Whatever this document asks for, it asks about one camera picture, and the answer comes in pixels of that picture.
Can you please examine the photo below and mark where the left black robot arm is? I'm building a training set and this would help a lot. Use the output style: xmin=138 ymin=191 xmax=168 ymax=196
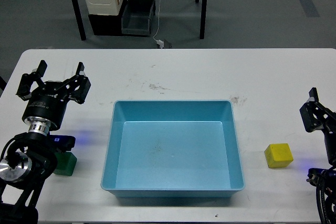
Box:
xmin=1 ymin=60 xmax=91 ymax=223

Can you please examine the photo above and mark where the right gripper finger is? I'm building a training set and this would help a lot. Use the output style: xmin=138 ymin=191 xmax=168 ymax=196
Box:
xmin=300 ymin=87 xmax=335 ymax=132

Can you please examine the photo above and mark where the white hanging cable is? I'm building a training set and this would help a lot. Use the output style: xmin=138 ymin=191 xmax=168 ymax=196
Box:
xmin=153 ymin=0 xmax=162 ymax=41

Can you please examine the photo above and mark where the black crate under cream crate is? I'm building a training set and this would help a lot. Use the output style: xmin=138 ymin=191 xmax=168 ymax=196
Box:
xmin=88 ymin=0 xmax=128 ymax=36

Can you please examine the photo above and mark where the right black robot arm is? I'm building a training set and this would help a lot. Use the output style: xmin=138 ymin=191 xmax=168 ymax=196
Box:
xmin=299 ymin=87 xmax=335 ymax=223

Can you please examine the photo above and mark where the black table leg left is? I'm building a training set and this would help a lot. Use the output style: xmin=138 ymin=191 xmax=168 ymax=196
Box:
xmin=71 ymin=0 xmax=86 ymax=41

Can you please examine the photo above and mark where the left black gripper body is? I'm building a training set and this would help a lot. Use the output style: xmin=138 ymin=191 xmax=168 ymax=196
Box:
xmin=22 ymin=81 xmax=67 ymax=131

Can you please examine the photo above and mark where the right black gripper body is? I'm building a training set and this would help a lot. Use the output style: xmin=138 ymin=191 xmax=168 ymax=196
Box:
xmin=323 ymin=120 xmax=335 ymax=166

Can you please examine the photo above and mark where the dark grey storage bin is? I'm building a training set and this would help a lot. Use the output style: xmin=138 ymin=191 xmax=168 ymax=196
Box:
xmin=121 ymin=0 xmax=156 ymax=37

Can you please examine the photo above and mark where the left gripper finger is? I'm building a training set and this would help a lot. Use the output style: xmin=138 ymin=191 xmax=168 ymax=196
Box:
xmin=16 ymin=60 xmax=47 ymax=101
xmin=59 ymin=62 xmax=91 ymax=104

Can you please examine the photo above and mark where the yellow block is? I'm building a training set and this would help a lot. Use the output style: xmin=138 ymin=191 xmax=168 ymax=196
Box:
xmin=264 ymin=143 xmax=293 ymax=168

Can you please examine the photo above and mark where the blue plastic tray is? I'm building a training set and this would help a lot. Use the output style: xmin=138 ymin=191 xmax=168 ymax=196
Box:
xmin=101 ymin=100 xmax=245 ymax=198

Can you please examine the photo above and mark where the white power adapter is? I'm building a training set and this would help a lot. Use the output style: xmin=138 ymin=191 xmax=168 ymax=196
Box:
xmin=156 ymin=39 xmax=164 ymax=49

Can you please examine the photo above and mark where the green block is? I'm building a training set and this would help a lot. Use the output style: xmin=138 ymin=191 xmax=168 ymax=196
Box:
xmin=53 ymin=152 xmax=77 ymax=176

